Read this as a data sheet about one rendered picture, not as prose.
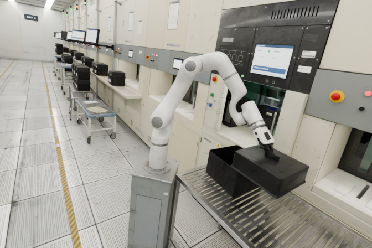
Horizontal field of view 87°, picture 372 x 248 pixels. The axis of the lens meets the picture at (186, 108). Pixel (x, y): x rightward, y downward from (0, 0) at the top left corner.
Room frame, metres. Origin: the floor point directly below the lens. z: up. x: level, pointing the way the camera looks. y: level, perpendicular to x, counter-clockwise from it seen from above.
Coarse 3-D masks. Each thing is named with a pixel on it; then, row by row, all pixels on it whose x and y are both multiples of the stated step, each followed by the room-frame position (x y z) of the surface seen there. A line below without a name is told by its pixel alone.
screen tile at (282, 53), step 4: (276, 52) 1.41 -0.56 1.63; (280, 52) 1.39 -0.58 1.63; (284, 52) 1.37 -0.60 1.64; (280, 56) 1.39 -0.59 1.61; (284, 56) 1.37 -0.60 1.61; (288, 56) 1.34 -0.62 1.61; (272, 60) 1.43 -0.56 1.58; (276, 60) 1.40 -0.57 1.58; (280, 60) 1.38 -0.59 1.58; (284, 60) 1.36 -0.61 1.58; (272, 64) 1.42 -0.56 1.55; (276, 64) 1.40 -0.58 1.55; (280, 64) 1.38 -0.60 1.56; (284, 64) 1.36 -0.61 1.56
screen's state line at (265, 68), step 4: (252, 68) 1.54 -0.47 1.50; (256, 68) 1.51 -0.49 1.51; (260, 68) 1.49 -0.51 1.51; (264, 68) 1.46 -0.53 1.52; (268, 68) 1.44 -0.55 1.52; (272, 68) 1.41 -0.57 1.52; (276, 68) 1.39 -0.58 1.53; (272, 72) 1.41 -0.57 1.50; (276, 72) 1.39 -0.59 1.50; (280, 72) 1.37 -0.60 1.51; (284, 72) 1.34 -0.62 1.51
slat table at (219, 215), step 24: (192, 192) 1.00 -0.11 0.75; (216, 192) 1.01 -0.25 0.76; (264, 192) 1.08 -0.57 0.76; (216, 216) 0.83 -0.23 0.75; (240, 216) 0.85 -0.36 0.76; (264, 216) 0.87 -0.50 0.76; (288, 216) 0.89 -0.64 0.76; (168, 240) 1.13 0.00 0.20; (240, 240) 0.71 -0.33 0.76; (264, 240) 0.72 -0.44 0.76; (288, 240) 0.74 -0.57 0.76; (312, 240) 0.76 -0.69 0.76; (336, 240) 0.78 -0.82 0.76; (360, 240) 0.81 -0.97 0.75
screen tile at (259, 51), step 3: (258, 48) 1.53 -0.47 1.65; (258, 51) 1.53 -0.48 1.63; (261, 51) 1.51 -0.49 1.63; (264, 51) 1.49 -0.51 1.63; (270, 51) 1.45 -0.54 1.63; (258, 54) 1.52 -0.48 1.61; (261, 54) 1.50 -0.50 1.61; (264, 54) 1.48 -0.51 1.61; (267, 54) 1.46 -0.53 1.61; (270, 54) 1.45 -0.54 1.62; (255, 57) 1.54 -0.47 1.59; (267, 57) 1.46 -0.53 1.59; (255, 60) 1.53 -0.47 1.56; (258, 60) 1.51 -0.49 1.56; (261, 60) 1.49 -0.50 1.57; (264, 60) 1.48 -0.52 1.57; (267, 60) 1.46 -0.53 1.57; (258, 63) 1.51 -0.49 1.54; (261, 63) 1.49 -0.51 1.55; (264, 63) 1.47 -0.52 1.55; (267, 63) 1.45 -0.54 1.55
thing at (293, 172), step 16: (240, 160) 0.96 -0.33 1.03; (256, 160) 0.93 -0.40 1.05; (272, 160) 0.95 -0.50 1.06; (288, 160) 0.98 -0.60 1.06; (256, 176) 0.87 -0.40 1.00; (272, 176) 0.81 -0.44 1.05; (288, 176) 0.82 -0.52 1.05; (304, 176) 0.93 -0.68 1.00; (272, 192) 0.79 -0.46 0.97; (288, 192) 0.83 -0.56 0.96
